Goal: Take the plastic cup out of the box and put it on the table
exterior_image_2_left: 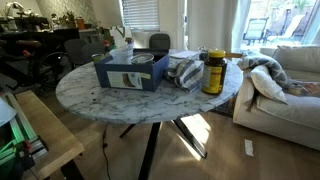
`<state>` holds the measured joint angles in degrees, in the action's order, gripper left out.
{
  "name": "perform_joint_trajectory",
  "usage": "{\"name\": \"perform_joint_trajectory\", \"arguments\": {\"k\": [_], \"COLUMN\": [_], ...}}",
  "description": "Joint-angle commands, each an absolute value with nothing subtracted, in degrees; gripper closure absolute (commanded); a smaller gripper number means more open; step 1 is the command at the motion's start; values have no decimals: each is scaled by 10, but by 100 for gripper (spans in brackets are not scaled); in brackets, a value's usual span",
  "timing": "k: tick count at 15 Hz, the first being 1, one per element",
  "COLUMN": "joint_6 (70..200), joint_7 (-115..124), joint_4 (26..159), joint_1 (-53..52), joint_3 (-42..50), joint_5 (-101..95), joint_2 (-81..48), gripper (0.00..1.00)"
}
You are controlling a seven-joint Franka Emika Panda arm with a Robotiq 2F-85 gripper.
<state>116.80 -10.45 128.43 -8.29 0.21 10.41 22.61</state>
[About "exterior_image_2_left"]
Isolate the round marble table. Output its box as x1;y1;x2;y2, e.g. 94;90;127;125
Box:
56;62;243;180

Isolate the striped blue white cloth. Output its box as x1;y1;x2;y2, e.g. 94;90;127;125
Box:
165;59;204;92

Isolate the white cushion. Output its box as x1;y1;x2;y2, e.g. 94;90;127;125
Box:
250;65;287;103

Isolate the blue cardboard shoe box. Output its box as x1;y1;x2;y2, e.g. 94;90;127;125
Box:
94;49;169;91

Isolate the dark grey chair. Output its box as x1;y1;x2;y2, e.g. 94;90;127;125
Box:
64;39;106;65

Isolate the grey patterned blanket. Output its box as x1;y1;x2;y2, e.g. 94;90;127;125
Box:
237;50;292;88

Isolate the white curtain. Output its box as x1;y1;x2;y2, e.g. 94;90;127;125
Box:
188;0;252;52

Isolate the black office chair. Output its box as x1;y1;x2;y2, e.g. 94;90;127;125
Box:
149;33;170;49

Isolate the beige sofa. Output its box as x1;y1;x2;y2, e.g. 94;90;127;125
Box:
233;45;320;150

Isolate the brown hot sauce bottle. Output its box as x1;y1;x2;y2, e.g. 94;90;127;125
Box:
103;40;111;52

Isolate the clear plastic measuring cup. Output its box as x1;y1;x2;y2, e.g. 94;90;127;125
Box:
110;45;133;64

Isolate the silver metal tin can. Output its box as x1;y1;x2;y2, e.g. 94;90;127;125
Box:
131;53;154;65

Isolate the amber yellow-lidded vitamin bottle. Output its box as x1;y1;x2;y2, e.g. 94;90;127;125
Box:
202;49;227;95

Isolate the wooden bench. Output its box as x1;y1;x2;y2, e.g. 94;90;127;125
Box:
16;91;84;180

